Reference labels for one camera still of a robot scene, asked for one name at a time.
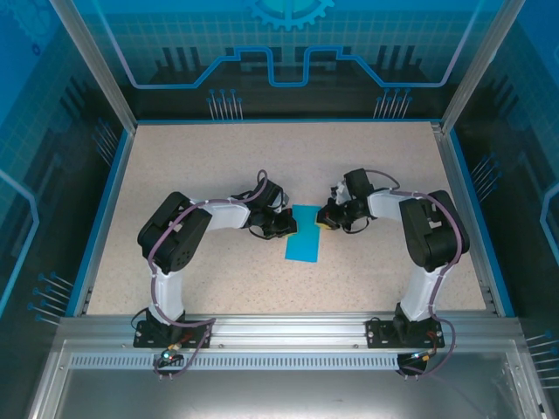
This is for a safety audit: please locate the grey metal tray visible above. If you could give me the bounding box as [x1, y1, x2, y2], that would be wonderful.
[25, 340, 551, 419]

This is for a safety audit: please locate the blue table edge strip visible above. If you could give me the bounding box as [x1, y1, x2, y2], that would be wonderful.
[448, 129, 517, 318]
[64, 128, 136, 318]

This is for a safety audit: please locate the blue circuit print side panel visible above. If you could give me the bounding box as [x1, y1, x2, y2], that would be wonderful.
[449, 0, 559, 419]
[0, 0, 130, 419]

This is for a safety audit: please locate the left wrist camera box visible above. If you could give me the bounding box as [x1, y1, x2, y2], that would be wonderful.
[274, 187, 293, 215]

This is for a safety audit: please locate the aluminium frame crossbar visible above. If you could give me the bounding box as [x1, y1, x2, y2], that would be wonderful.
[56, 312, 525, 350]

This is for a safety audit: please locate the aluminium table side rail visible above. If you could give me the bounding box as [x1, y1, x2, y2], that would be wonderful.
[430, 121, 502, 316]

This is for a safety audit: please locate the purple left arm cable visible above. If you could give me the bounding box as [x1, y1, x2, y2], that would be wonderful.
[147, 168, 270, 381]

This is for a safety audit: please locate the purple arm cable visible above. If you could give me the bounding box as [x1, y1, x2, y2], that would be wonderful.
[147, 168, 270, 381]
[364, 168, 464, 381]

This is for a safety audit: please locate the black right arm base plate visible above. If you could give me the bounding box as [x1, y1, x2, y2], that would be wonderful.
[365, 317, 452, 349]

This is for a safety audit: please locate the slotted grey cable duct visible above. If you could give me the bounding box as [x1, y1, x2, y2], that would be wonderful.
[68, 354, 442, 372]

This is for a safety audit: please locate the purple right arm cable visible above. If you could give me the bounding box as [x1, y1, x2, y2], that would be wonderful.
[364, 168, 464, 381]

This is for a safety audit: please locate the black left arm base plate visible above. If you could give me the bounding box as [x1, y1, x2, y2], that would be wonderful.
[133, 319, 215, 349]

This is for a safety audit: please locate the aluminium corner post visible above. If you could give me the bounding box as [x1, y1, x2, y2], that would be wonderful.
[439, 0, 515, 134]
[47, 0, 140, 132]

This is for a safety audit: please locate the blue gear print wall panel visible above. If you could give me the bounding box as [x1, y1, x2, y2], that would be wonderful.
[86, 0, 494, 122]

